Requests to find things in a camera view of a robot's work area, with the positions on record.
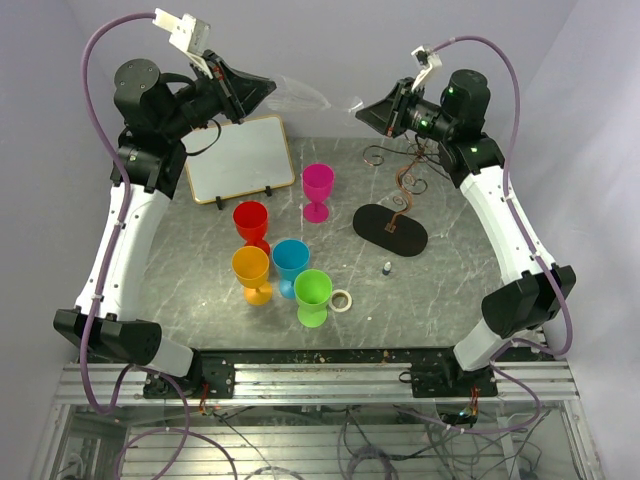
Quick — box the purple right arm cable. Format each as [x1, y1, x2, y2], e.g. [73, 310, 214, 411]
[394, 35, 576, 436]

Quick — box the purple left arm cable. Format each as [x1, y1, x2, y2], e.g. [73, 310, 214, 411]
[79, 12, 239, 480]

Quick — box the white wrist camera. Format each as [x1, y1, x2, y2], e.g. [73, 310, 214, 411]
[411, 45, 442, 93]
[153, 8, 211, 56]

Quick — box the small framed whiteboard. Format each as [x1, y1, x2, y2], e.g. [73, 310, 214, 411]
[183, 115, 296, 204]

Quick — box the orange plastic wine glass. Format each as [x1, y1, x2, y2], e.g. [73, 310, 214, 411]
[232, 246, 273, 306]

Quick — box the copper wire wine glass rack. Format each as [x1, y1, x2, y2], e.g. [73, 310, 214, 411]
[352, 138, 447, 258]

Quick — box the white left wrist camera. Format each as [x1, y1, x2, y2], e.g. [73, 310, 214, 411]
[153, 8, 211, 56]

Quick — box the clear wine glass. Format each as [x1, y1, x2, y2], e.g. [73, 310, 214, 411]
[264, 75, 364, 115]

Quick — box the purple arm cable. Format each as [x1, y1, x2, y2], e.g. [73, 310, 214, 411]
[394, 35, 576, 436]
[79, 12, 239, 480]

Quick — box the red plastic wine glass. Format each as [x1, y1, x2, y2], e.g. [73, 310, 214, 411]
[232, 201, 270, 255]

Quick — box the blue plastic wine glass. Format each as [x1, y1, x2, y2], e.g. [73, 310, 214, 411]
[272, 239, 311, 299]

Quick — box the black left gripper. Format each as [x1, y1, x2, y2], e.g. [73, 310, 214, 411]
[164, 50, 280, 142]

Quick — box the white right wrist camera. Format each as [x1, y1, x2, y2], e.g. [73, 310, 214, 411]
[411, 45, 442, 93]

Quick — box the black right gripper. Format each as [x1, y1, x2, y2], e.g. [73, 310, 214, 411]
[355, 78, 455, 144]

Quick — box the aluminium mounting rail frame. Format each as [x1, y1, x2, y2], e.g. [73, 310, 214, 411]
[28, 348, 604, 479]

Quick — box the green plastic wine glass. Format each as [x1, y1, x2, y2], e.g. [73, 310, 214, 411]
[294, 269, 333, 328]

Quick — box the magenta plastic wine glass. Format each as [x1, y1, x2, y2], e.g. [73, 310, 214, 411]
[302, 163, 335, 224]

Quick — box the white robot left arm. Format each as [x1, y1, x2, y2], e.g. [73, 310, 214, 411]
[53, 50, 276, 397]

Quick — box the white tape roll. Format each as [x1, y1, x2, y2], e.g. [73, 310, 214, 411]
[329, 289, 353, 313]

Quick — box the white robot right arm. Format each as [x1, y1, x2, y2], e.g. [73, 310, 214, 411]
[355, 69, 576, 396]

